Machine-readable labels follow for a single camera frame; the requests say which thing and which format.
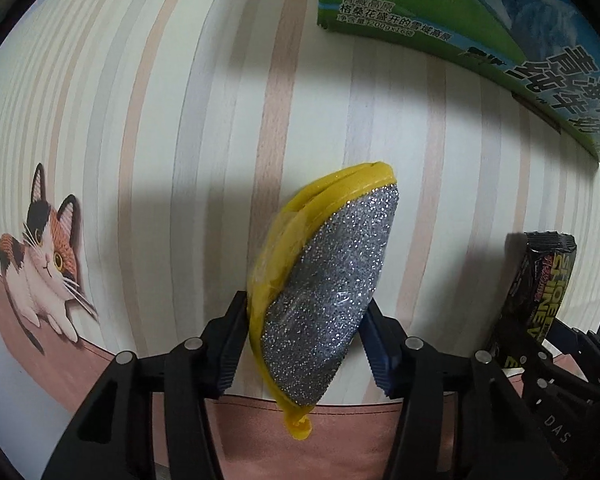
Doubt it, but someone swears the black yellow snack packet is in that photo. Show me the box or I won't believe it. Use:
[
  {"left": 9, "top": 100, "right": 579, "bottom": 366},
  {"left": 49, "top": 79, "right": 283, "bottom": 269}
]
[{"left": 489, "top": 232, "right": 578, "bottom": 368}]

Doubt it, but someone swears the yellow silver scouring pad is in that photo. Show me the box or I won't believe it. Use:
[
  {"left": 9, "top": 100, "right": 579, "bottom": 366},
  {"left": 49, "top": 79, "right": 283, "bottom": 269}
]
[{"left": 247, "top": 162, "right": 400, "bottom": 441}]

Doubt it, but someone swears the striped cat tablecloth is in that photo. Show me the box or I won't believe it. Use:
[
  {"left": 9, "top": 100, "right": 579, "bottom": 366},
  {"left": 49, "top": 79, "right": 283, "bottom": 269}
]
[{"left": 0, "top": 0, "right": 600, "bottom": 479}]

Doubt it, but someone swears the cardboard box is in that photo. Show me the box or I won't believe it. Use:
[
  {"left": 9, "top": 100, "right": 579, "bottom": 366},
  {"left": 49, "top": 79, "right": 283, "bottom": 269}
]
[{"left": 317, "top": 0, "right": 600, "bottom": 163}]

